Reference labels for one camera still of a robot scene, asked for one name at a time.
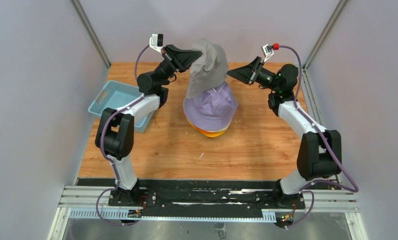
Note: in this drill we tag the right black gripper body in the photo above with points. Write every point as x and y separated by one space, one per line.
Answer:
265 78

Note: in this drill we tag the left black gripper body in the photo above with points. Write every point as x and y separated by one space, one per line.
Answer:
166 68

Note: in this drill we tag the grey hat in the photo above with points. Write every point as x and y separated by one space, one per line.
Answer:
209 70

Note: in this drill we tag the lavender hat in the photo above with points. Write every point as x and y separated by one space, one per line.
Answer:
212 109

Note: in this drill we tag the beige hat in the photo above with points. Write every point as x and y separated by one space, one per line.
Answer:
220 129

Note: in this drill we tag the yellow bucket hat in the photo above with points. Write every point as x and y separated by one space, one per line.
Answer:
211 134

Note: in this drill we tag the orange bucket hat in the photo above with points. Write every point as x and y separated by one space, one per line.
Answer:
196 128

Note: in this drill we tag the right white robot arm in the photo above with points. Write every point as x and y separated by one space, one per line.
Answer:
320 150

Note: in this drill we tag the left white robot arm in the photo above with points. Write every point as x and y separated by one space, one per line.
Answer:
116 131

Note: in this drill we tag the light blue plastic basket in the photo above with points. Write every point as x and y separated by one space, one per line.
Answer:
117 95

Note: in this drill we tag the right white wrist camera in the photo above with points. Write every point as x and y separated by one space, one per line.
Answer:
268 51

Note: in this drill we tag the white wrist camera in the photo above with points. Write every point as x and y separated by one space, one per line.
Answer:
156 42
268 51

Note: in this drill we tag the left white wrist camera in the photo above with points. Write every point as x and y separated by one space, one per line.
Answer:
156 42

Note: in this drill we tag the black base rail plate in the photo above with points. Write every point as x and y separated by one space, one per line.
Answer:
196 201

